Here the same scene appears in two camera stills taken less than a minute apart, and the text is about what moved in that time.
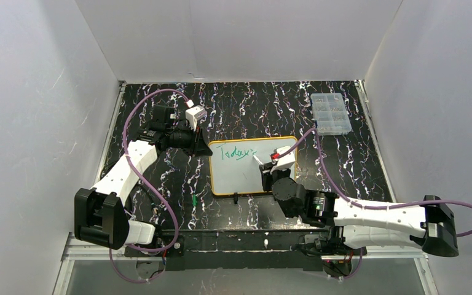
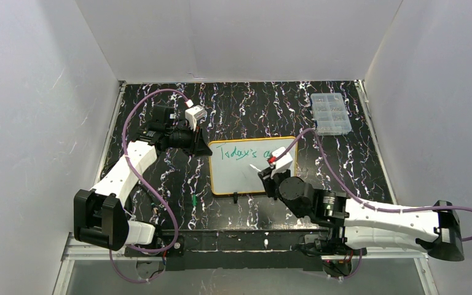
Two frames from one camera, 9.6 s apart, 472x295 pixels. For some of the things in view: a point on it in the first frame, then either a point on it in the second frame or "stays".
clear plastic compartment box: x=330 y=114 stays
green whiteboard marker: x=259 y=161 -> x=255 y=168
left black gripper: x=197 y=141 stays
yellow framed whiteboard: x=233 y=169 stays
